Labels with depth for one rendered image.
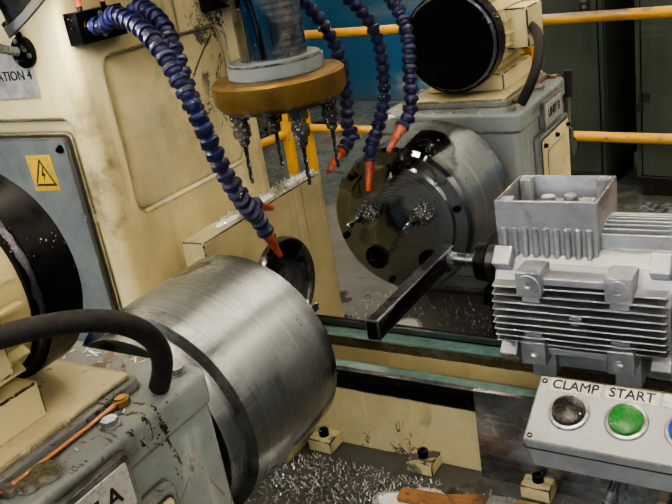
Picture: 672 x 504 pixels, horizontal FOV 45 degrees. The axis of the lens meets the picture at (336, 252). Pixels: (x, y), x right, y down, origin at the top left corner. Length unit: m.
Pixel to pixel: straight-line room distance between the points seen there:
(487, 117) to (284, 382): 0.75
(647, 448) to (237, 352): 0.40
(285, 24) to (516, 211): 0.37
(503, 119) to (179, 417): 0.91
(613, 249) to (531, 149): 0.58
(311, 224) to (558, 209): 0.47
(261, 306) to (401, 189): 0.49
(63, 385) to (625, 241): 0.62
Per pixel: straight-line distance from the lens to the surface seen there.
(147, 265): 1.18
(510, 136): 1.46
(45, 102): 1.15
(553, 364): 1.04
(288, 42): 1.07
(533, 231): 0.98
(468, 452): 1.13
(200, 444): 0.76
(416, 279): 1.14
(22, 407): 0.70
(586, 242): 0.97
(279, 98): 1.03
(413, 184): 1.30
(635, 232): 0.98
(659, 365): 0.99
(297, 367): 0.89
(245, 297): 0.89
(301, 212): 1.27
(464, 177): 1.31
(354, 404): 1.18
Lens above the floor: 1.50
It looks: 22 degrees down
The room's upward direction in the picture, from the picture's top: 10 degrees counter-clockwise
